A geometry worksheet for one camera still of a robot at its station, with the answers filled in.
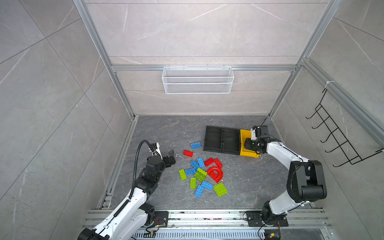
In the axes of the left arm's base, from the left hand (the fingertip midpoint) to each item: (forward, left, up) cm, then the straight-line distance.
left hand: (165, 149), depth 82 cm
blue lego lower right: (-16, -23, -15) cm, 32 cm away
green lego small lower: (-14, -15, -16) cm, 26 cm away
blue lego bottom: (-19, -18, -15) cm, 30 cm away
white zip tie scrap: (+6, -5, -16) cm, 18 cm away
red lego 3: (-3, -31, -13) cm, 34 cm away
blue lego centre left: (-3, -17, -15) cm, 23 cm away
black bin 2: (+16, -31, -15) cm, 38 cm away
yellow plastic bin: (+15, -52, -8) cm, 54 cm away
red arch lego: (-9, -29, -15) cm, 34 cm away
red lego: (+5, -13, -14) cm, 19 cm away
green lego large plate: (-19, -30, -14) cm, 38 cm away
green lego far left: (-9, -9, -15) cm, 20 cm away
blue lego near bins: (+11, -18, -14) cm, 25 cm away
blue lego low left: (-8, -14, -14) cm, 21 cm away
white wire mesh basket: (+46, -20, +14) cm, 52 cm away
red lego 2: (-1, -25, -14) cm, 29 cm away
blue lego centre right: (-1, -20, -15) cm, 25 cm away
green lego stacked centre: (-10, -20, -14) cm, 26 cm away
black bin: (+16, -44, -18) cm, 50 cm away
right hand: (+8, -50, -8) cm, 52 cm away
